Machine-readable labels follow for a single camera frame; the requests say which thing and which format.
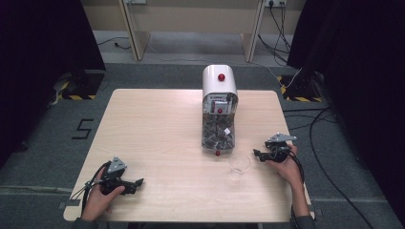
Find right hand-held gripper cable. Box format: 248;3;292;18
287;148;306;223

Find black curtain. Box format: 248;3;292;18
0;0;107;168
287;0;405;220

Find wooden stand leg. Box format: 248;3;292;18
117;0;152;62
240;0;266;63

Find person's left hand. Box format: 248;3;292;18
80;167;126;222

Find black base with striped tape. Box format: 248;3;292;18
276;73;323;103
56;72;106;101

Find white tea bag dispenser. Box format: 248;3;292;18
201;64;240;157

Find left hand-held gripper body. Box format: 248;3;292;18
99;156;128;196

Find left hand-held gripper cable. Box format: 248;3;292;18
70;160;112;215

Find person's right hand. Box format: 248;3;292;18
266;144;304;189

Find white wall socket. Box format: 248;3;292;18
264;0;288;9

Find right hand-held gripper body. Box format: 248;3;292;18
264;132;298;164

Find black cable bundle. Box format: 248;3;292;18
257;2;292;67

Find hand-held gripper cable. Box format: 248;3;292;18
287;148;306;223
70;160;112;215

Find black floor cables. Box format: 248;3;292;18
282;107;378;229

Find black floor cable with plug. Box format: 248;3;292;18
96;35;133;52

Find clear plastic cup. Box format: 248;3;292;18
228;153;252;183

